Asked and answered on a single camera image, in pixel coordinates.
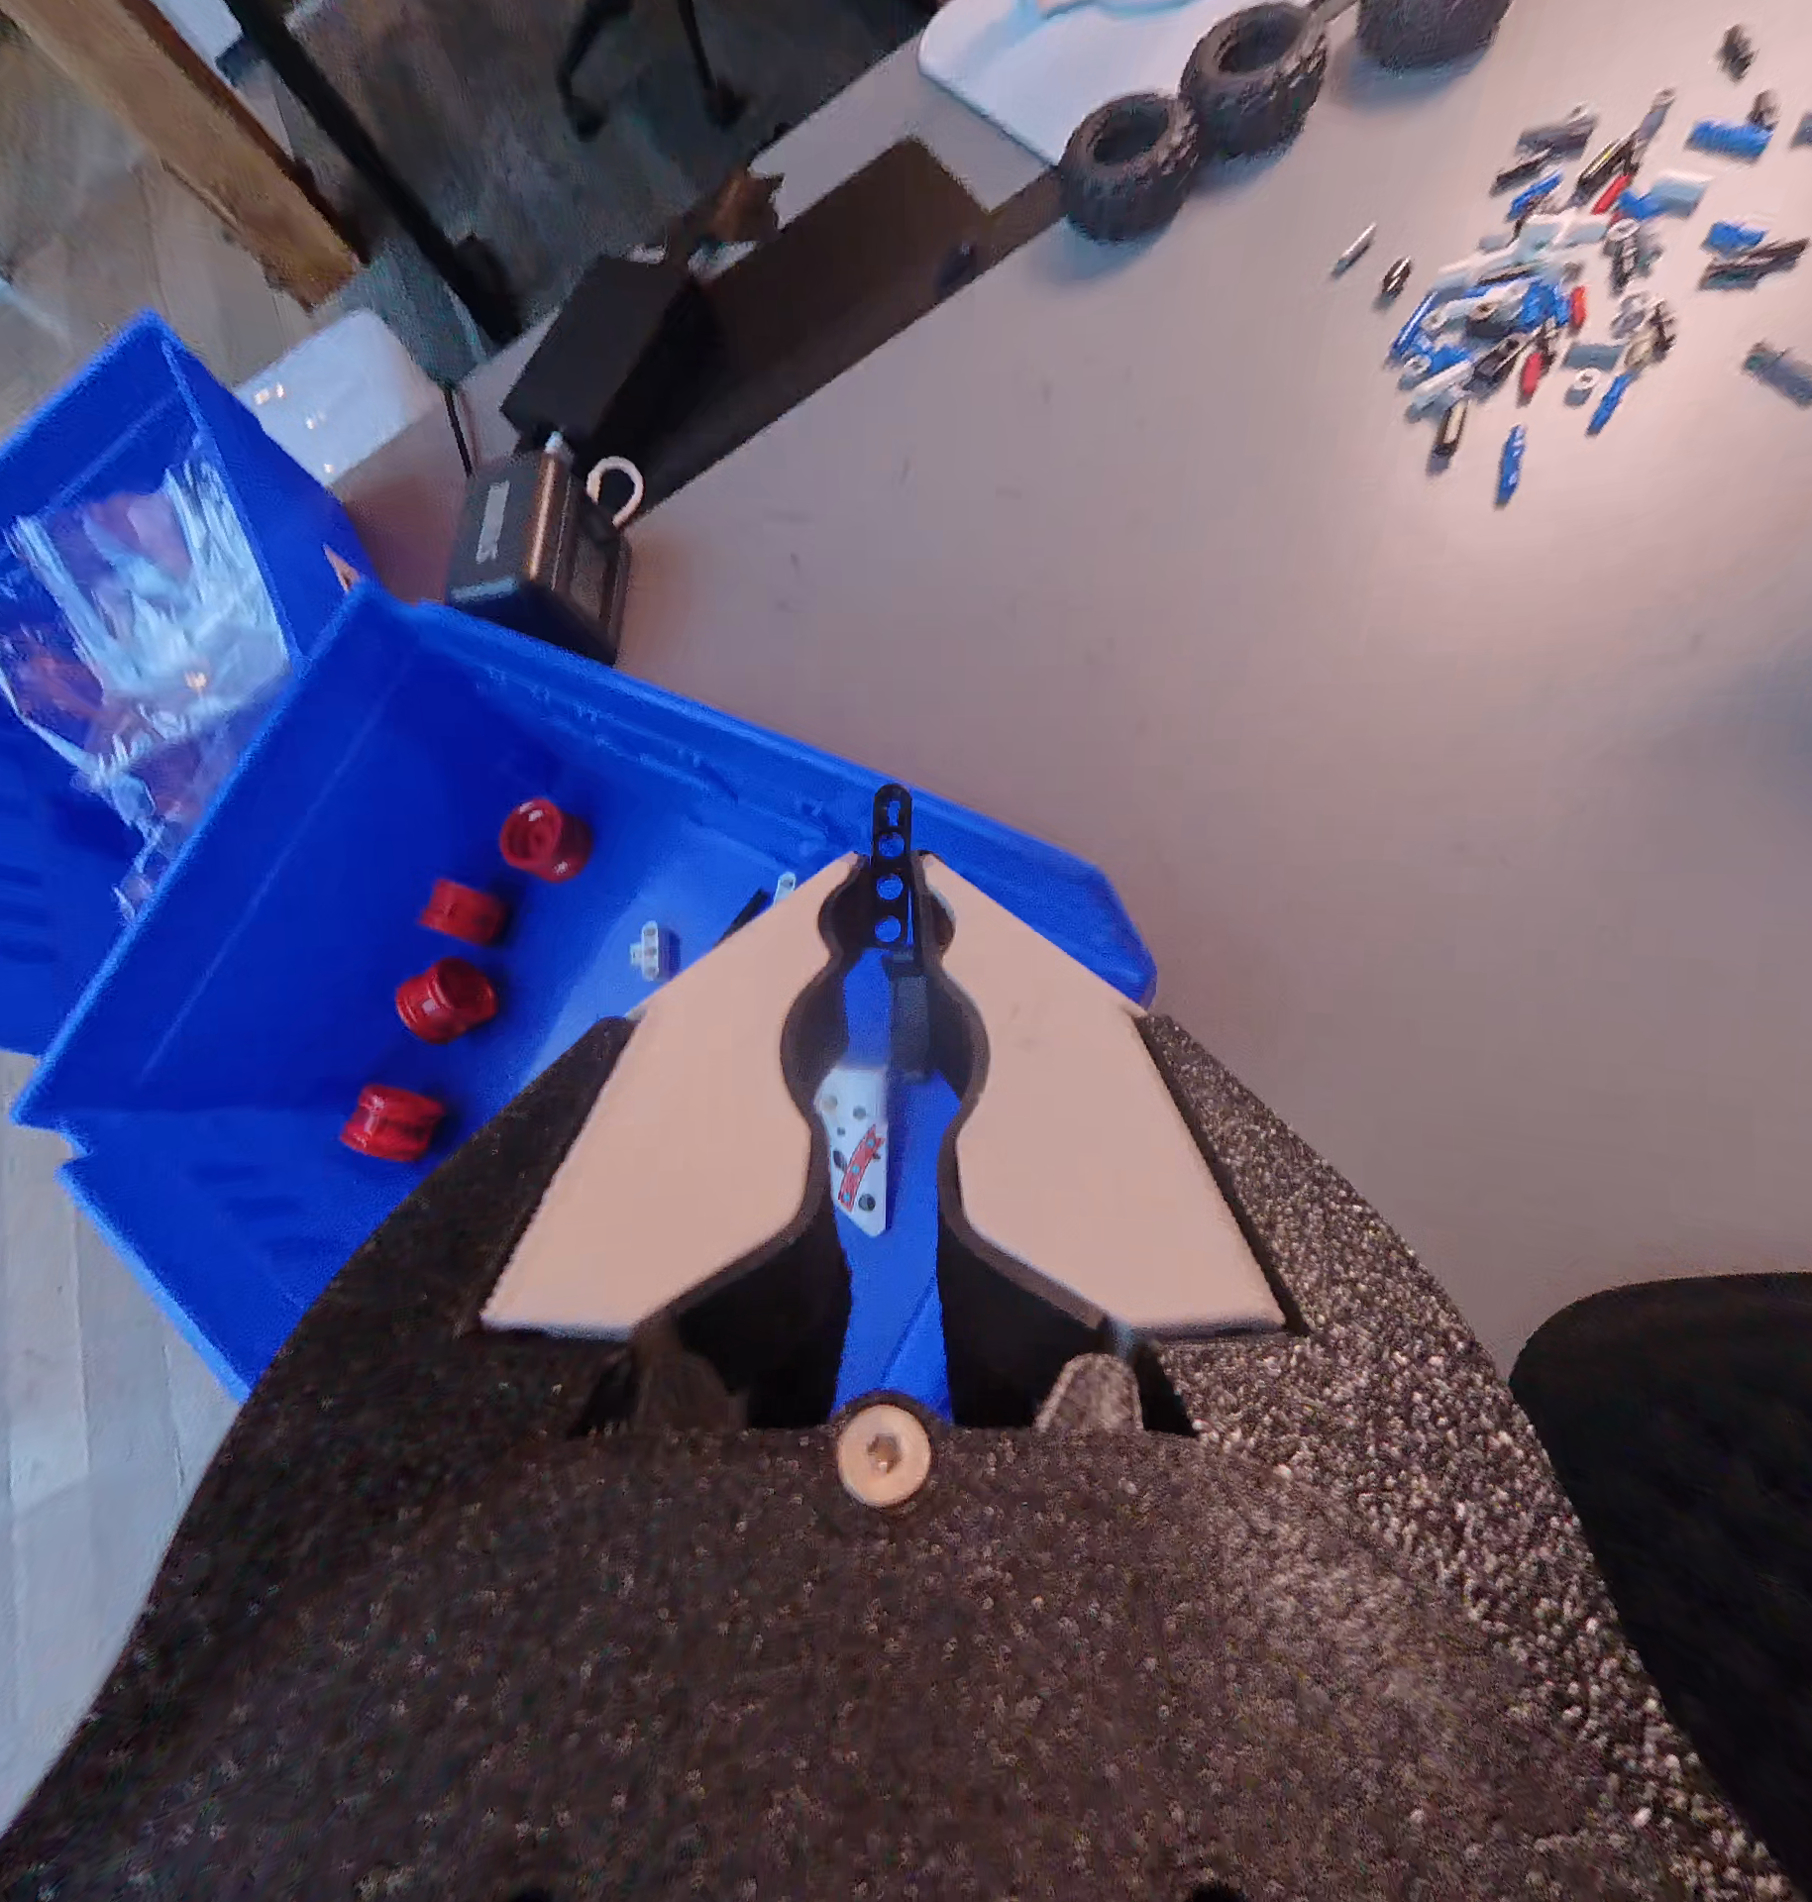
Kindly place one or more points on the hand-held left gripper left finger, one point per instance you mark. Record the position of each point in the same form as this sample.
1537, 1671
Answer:
655, 1144

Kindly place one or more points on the blue plastic storage bin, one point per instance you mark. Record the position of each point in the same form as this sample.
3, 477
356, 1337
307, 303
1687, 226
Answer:
282, 982
14, 892

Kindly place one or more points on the black Lego beam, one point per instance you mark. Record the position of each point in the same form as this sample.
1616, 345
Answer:
892, 1190

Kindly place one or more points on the grey desk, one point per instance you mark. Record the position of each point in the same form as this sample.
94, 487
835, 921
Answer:
1204, 684

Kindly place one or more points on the wooden beam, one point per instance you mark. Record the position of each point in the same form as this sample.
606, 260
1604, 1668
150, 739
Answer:
165, 122

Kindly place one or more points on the clear plastic bag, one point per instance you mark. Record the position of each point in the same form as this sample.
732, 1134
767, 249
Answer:
135, 639

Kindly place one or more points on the small pale brick piece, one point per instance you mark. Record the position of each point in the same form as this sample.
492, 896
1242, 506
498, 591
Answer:
649, 947

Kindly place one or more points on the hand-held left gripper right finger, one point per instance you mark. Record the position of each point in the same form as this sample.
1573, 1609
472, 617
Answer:
1100, 1144

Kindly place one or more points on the pile of small brick parts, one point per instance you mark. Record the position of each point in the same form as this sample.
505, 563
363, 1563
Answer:
1561, 270

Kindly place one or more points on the small black display device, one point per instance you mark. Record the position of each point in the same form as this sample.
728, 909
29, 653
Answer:
533, 560

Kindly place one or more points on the black power adapter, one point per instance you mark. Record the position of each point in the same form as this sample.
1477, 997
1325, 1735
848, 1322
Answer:
615, 353

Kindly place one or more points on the black flat plate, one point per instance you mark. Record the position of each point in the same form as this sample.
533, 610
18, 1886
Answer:
875, 270

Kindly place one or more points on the red wheel hub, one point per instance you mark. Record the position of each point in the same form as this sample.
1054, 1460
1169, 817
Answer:
544, 838
391, 1120
465, 909
445, 997

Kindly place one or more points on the white paper sheet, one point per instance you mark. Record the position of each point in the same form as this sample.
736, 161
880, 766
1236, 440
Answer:
1012, 43

